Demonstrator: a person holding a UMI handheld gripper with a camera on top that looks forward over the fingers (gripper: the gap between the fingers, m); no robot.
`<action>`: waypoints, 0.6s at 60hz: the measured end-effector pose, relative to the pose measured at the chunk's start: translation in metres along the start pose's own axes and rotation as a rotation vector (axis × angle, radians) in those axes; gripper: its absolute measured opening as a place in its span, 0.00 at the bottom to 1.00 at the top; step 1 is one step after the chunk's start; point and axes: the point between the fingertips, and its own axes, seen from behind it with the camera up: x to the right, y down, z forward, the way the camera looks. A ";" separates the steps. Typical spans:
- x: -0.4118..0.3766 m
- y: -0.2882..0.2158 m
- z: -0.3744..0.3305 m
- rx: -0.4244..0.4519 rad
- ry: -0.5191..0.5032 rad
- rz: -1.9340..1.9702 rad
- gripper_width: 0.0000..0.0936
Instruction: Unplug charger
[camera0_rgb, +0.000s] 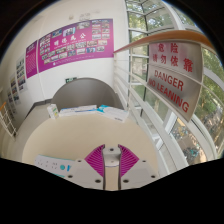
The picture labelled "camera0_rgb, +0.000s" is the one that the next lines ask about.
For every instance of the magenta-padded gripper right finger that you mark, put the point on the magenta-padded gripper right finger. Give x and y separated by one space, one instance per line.
133 175

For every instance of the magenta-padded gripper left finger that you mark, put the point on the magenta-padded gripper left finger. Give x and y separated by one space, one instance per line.
90 175

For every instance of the white railing with wooden handrail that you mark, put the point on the white railing with wooden handrail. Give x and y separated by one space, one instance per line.
146 113

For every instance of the white box with teal corner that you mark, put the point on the white box with teal corner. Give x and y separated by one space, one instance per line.
113 113

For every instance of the long flat white box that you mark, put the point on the long flat white box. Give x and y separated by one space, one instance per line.
77 110

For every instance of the small white and green box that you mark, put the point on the small white and green box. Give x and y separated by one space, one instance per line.
52 111

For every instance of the grey curved chair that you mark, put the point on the grey curved chair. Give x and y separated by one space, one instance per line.
85 93

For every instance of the metal danger sign plate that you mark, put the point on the metal danger sign plate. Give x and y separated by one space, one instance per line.
173 90

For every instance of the green exit sign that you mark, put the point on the green exit sign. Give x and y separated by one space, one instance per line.
70 79

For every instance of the white stair railing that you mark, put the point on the white stair railing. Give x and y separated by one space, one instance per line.
6 121

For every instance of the narrow magenta text poster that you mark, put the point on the narrow magenta text poster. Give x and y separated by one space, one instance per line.
31 60

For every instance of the large magenta photo poster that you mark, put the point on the large magenta photo poster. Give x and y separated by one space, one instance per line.
75 45

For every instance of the white framed window wall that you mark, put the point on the white framed window wall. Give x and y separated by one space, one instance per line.
210 110

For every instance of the row of wall photo panels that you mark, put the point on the row of wall photo panels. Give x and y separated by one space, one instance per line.
20 75

